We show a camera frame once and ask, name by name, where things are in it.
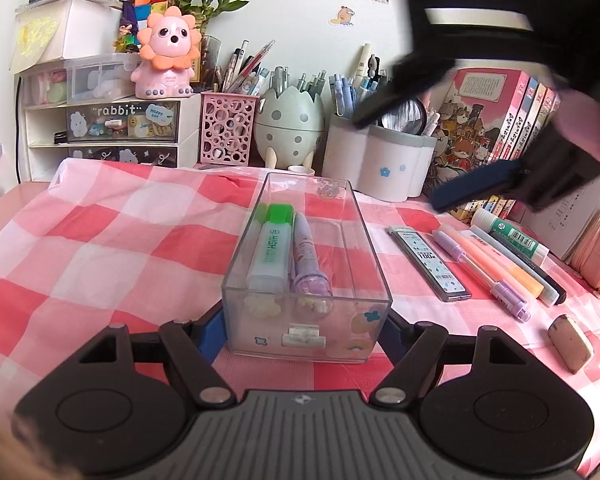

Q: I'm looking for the white storage box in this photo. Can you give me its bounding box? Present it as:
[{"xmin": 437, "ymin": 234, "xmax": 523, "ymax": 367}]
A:
[{"xmin": 15, "ymin": 0, "xmax": 126, "ymax": 68}]

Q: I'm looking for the yellow lace paper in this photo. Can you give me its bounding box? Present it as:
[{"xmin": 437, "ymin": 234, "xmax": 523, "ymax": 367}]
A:
[{"xmin": 10, "ymin": 12, "xmax": 61, "ymax": 71}]

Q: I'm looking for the pink spine book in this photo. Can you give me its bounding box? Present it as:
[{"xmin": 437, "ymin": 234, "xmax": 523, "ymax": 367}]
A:
[{"xmin": 542, "ymin": 87, "xmax": 563, "ymax": 121}]

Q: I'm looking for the grey egg-shaped pen holder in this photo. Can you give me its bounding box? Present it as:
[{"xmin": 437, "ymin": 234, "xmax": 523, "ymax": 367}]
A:
[{"xmin": 254, "ymin": 85, "xmax": 326, "ymax": 176}]

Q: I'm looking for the white desktop drawer organizer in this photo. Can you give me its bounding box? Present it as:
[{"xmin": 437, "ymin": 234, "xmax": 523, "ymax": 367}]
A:
[{"xmin": 22, "ymin": 94, "xmax": 201, "ymax": 183}]

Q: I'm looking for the blue highlighter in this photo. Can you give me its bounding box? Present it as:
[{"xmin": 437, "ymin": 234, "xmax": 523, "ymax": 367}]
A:
[{"xmin": 469, "ymin": 225, "xmax": 557, "ymax": 307}]

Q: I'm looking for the orange highlighter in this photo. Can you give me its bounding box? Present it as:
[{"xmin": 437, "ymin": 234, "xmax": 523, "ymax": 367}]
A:
[{"xmin": 441, "ymin": 224, "xmax": 545, "ymax": 297}]

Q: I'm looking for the pink illustrated book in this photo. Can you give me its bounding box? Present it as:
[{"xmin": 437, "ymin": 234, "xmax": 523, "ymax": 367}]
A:
[{"xmin": 422, "ymin": 67, "xmax": 531, "ymax": 221}]

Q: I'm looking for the black printed drawer with lettering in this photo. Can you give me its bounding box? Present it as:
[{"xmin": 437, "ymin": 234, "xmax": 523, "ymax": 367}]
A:
[{"xmin": 66, "ymin": 101, "xmax": 181, "ymax": 142}]

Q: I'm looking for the pink lion toy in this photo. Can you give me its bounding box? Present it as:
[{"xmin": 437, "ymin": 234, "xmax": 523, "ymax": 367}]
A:
[{"xmin": 131, "ymin": 6, "xmax": 202, "ymax": 101}]

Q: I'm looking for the cream spine book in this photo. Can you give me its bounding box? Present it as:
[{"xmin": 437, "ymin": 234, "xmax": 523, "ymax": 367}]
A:
[{"xmin": 527, "ymin": 82, "xmax": 550, "ymax": 136}]

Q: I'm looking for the bundle of grey pens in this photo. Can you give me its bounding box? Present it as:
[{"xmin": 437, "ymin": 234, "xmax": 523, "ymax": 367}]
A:
[{"xmin": 270, "ymin": 66, "xmax": 327, "ymax": 98}]

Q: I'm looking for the bundle of red black pens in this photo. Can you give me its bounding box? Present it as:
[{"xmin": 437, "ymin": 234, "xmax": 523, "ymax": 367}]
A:
[{"xmin": 212, "ymin": 39, "xmax": 276, "ymax": 97}]

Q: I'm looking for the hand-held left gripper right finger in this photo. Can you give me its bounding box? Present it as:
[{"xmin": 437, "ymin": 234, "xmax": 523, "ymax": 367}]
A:
[{"xmin": 370, "ymin": 310, "xmax": 525, "ymax": 408}]

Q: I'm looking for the white green glue stick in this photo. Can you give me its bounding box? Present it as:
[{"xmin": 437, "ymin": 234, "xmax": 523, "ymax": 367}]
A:
[{"xmin": 471, "ymin": 208, "xmax": 551, "ymax": 267}]

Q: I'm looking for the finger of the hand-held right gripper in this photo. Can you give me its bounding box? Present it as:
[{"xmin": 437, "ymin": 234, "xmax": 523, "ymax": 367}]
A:
[
  {"xmin": 431, "ymin": 127, "xmax": 600, "ymax": 213},
  {"xmin": 352, "ymin": 52, "xmax": 456, "ymax": 130}
]

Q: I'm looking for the purple highlighter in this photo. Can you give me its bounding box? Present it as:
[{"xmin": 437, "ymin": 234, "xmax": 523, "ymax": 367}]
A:
[{"xmin": 432, "ymin": 230, "xmax": 531, "ymax": 322}]

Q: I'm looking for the pink white checkered tablecloth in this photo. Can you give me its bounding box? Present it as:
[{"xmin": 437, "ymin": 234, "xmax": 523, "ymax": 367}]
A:
[{"xmin": 0, "ymin": 157, "xmax": 600, "ymax": 480}]

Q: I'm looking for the bundle of blue white pens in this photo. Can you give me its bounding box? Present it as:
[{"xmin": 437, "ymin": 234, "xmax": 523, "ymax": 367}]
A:
[{"xmin": 328, "ymin": 43, "xmax": 438, "ymax": 136}]

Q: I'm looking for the colourful puzzle cube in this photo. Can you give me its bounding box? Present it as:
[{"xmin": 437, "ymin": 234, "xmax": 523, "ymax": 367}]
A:
[{"xmin": 132, "ymin": 0, "xmax": 173, "ymax": 18}]

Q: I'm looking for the grey pencil lead case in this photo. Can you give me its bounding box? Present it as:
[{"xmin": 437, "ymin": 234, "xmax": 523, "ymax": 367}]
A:
[{"xmin": 386, "ymin": 225, "xmax": 472, "ymax": 302}]

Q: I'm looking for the black marker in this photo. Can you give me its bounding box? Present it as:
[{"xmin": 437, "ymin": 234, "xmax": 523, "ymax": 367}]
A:
[{"xmin": 489, "ymin": 231, "xmax": 568, "ymax": 305}]

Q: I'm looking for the magnifying glass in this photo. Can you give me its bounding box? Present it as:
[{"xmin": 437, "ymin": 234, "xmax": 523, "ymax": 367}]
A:
[{"xmin": 382, "ymin": 97, "xmax": 428, "ymax": 136}]

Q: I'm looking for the white flower-shaped pen holder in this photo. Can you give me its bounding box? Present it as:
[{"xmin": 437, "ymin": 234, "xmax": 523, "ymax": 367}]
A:
[{"xmin": 321, "ymin": 110, "xmax": 437, "ymax": 203}]

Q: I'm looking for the person's right hand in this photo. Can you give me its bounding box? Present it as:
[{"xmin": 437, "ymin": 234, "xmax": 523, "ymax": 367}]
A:
[{"xmin": 555, "ymin": 91, "xmax": 600, "ymax": 168}]

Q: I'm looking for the pink perforated pen holder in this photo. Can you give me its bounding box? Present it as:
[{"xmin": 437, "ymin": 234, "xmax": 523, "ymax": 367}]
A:
[{"xmin": 200, "ymin": 91, "xmax": 261, "ymax": 167}]

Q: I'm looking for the wide clear storage drawer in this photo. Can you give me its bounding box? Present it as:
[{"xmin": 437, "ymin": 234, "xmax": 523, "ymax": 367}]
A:
[{"xmin": 64, "ymin": 55, "xmax": 141, "ymax": 103}]

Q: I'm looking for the small clear storage drawer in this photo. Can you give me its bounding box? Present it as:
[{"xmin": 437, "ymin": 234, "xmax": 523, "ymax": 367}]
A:
[{"xmin": 20, "ymin": 67, "xmax": 68, "ymax": 108}]

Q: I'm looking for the clear plastic stationery box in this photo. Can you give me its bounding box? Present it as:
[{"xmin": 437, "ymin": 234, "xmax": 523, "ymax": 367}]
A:
[{"xmin": 221, "ymin": 172, "xmax": 393, "ymax": 365}]

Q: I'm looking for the white text book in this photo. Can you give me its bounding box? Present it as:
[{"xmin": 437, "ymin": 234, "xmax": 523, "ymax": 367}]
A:
[{"xmin": 522, "ymin": 170, "xmax": 600, "ymax": 261}]

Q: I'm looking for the green highlighter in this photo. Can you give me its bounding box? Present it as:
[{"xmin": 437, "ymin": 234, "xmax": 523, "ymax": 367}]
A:
[{"xmin": 246, "ymin": 203, "xmax": 295, "ymax": 293}]

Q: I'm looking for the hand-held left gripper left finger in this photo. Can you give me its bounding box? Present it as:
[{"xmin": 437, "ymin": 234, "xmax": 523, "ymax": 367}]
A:
[{"xmin": 78, "ymin": 301, "xmax": 237, "ymax": 407}]

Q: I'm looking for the glass vase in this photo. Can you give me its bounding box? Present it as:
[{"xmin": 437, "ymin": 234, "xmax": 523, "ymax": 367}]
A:
[{"xmin": 195, "ymin": 35, "xmax": 222, "ymax": 93}]

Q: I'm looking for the purple patterned pen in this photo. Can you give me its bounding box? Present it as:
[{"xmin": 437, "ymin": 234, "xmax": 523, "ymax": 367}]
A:
[{"xmin": 289, "ymin": 211, "xmax": 336, "ymax": 297}]

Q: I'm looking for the dirty white eraser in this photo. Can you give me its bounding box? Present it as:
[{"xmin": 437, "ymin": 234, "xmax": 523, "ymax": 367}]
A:
[{"xmin": 547, "ymin": 314, "xmax": 594, "ymax": 375}]

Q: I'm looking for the blue spine book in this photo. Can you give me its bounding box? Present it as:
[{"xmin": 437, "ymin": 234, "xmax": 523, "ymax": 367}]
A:
[{"xmin": 505, "ymin": 77, "xmax": 541, "ymax": 161}]

